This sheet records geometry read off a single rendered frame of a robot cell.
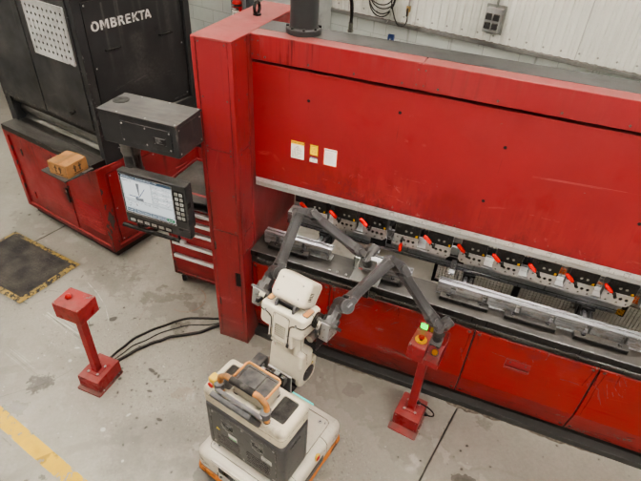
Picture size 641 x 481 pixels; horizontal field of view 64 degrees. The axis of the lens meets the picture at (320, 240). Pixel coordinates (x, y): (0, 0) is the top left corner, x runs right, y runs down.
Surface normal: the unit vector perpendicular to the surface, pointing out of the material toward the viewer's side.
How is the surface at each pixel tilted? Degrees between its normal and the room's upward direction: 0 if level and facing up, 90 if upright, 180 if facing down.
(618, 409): 90
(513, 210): 90
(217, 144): 90
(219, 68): 90
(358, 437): 0
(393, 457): 0
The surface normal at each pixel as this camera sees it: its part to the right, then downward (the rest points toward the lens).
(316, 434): 0.05, -0.79
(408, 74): -0.37, 0.55
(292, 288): -0.37, -0.17
